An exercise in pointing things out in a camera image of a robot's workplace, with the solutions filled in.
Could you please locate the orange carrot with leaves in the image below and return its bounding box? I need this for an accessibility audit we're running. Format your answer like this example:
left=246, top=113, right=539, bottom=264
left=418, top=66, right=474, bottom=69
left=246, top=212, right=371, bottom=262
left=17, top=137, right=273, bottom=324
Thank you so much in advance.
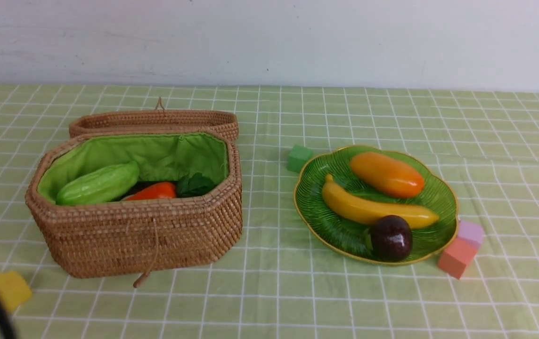
left=121, top=172, right=217, bottom=201

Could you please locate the yellow banana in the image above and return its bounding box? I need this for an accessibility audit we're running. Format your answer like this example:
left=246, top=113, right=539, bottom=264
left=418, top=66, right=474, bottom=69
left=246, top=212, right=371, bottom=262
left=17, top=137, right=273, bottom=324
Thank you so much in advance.
left=321, top=174, right=440, bottom=229

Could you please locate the orange mango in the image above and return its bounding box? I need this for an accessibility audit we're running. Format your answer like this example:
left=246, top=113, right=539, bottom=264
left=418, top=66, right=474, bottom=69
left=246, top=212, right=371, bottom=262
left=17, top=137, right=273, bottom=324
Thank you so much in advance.
left=349, top=152, right=425, bottom=199

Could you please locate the dark purple passion fruit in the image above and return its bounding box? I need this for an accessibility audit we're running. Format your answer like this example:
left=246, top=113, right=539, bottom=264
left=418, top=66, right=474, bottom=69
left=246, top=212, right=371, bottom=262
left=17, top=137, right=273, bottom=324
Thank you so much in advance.
left=367, top=215, right=413, bottom=262

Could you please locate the green bitter gourd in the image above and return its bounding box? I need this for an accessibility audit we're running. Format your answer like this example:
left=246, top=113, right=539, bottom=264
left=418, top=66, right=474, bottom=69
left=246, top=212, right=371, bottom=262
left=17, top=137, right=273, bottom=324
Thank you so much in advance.
left=56, top=161, right=139, bottom=206

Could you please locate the green foam cube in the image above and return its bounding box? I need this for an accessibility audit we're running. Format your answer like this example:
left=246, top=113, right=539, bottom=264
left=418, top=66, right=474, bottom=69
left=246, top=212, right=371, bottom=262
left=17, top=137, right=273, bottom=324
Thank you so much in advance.
left=286, top=145, right=314, bottom=173

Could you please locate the green glass leaf plate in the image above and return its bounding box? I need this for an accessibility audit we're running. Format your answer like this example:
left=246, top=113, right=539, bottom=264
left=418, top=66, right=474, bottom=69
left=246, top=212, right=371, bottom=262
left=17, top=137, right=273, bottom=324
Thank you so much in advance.
left=293, top=145, right=459, bottom=266

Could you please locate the woven wicker basket green lining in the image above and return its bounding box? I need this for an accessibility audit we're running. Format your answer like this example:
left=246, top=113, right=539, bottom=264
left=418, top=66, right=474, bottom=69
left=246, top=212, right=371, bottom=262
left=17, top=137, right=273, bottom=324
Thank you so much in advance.
left=24, top=129, right=243, bottom=278

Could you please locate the woven wicker basket lid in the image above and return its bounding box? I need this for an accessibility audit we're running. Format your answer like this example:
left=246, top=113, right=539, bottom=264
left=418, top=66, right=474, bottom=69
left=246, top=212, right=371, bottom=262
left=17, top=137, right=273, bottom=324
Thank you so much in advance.
left=68, top=98, right=239, bottom=141

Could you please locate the salmon orange foam cube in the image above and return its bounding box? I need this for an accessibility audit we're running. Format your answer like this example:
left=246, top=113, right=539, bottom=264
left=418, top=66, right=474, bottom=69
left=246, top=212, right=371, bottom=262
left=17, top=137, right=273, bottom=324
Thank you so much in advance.
left=437, top=238, right=478, bottom=279

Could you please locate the pink foam cube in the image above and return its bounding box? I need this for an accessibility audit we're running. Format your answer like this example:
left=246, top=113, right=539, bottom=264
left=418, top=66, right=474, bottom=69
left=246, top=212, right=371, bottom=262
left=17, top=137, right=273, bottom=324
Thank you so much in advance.
left=457, top=220, right=485, bottom=249

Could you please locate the green checkered tablecloth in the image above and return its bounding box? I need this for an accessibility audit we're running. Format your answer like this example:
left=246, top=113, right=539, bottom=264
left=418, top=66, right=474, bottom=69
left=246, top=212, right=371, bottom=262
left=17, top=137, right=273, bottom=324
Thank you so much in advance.
left=0, top=84, right=539, bottom=339

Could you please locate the yellow foam cube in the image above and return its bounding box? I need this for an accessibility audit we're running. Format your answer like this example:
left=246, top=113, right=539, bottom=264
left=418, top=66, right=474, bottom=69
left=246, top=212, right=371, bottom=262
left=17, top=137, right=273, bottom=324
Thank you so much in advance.
left=0, top=271, right=33, bottom=314

